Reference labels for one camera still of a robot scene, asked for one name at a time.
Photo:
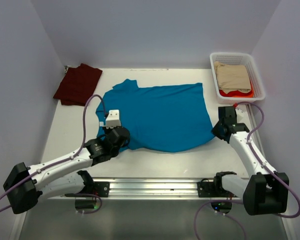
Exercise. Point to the red orange t shirt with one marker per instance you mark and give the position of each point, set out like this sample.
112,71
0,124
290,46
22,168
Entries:
238,93

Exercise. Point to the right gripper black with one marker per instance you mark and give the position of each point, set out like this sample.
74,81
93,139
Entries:
215,131

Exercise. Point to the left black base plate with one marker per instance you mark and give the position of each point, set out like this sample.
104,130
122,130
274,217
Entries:
98,188

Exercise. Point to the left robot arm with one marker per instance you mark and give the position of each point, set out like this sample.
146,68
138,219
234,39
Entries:
23,182

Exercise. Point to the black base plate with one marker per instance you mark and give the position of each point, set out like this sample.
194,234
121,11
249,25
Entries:
98,188
210,189

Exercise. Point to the aluminium mounting rail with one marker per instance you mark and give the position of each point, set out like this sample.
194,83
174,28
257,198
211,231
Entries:
138,188

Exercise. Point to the folded maroon t shirt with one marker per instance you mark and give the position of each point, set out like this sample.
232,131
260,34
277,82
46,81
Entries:
78,85

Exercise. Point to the white plastic basket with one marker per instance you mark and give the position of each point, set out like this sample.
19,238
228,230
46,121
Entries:
235,58

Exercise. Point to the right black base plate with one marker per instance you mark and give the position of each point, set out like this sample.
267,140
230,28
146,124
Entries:
210,189

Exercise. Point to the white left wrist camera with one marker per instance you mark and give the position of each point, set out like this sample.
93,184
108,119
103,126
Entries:
112,120

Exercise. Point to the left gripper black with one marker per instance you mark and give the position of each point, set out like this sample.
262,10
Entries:
106,130

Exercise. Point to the blue t shirt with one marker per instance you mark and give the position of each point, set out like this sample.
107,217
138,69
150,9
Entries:
169,118

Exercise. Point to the beige folded t shirt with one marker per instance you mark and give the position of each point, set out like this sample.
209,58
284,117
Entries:
232,77

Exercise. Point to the metal corner bracket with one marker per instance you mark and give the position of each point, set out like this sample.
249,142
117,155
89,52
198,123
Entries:
66,67

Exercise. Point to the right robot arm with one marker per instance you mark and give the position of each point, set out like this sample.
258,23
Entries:
265,192

